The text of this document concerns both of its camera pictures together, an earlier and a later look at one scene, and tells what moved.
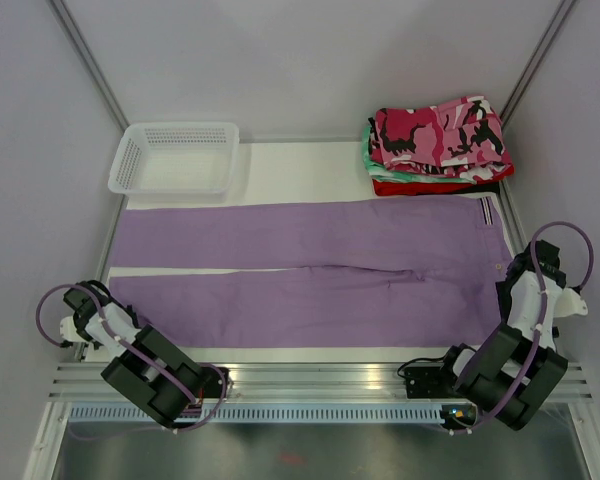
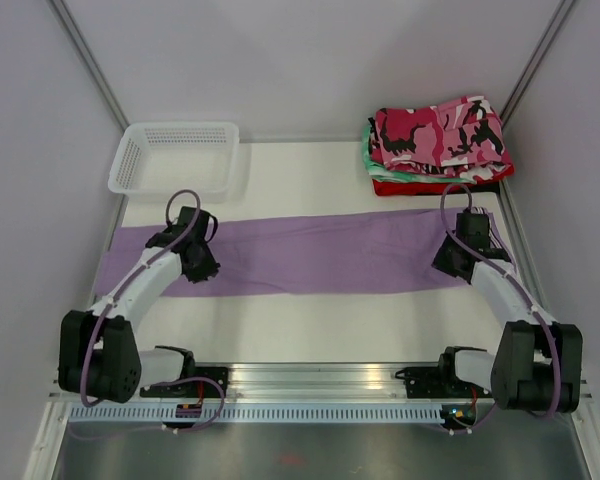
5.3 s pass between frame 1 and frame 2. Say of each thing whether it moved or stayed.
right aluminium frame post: stayed
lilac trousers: moved
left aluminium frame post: stayed
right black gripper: moved
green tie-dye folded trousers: stayed
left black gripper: moved
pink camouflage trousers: stayed
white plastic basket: stayed
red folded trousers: stayed
